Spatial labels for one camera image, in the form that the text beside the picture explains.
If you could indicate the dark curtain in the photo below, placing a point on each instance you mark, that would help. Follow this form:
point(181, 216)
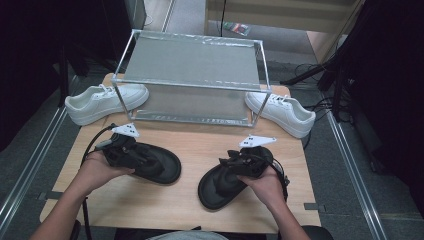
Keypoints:
point(393, 83)
point(33, 50)

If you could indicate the grey metal cabinet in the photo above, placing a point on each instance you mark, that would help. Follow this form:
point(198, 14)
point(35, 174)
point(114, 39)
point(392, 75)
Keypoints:
point(136, 13)

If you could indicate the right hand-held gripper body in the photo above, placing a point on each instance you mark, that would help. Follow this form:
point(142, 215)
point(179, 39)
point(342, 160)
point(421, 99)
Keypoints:
point(253, 163)

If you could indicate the metal shoe rack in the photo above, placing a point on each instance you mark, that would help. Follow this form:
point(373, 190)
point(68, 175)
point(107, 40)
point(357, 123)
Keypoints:
point(190, 60)

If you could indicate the person's left hand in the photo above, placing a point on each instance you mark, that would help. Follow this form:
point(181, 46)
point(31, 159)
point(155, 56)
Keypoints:
point(95, 171)

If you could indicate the black slipper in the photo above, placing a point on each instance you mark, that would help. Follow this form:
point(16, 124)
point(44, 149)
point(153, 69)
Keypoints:
point(216, 190)
point(166, 170)

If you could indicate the grey tape strip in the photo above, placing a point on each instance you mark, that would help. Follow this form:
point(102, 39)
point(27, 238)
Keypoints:
point(50, 195)
point(315, 207)

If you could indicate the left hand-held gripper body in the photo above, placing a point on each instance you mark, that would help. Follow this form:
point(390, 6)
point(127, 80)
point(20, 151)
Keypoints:
point(125, 150)

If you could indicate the beige wooden cabinet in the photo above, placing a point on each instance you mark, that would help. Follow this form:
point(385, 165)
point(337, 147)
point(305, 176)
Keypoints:
point(283, 13)

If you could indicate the colourful packet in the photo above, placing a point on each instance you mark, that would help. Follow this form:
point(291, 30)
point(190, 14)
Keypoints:
point(237, 28)

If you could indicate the person's grey clothing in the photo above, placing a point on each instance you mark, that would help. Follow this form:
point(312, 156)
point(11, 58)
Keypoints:
point(183, 236)

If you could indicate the black metal post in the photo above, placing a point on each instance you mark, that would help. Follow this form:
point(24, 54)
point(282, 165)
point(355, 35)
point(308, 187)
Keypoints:
point(63, 80)

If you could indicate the black tripod stand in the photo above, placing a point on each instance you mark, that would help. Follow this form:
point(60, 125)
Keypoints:
point(306, 75)

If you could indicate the white sneaker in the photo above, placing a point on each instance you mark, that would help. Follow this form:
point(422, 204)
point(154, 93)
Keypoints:
point(100, 103)
point(286, 113)

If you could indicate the person's right hand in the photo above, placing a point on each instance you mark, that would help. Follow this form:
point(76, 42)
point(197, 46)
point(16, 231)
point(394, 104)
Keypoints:
point(270, 188)

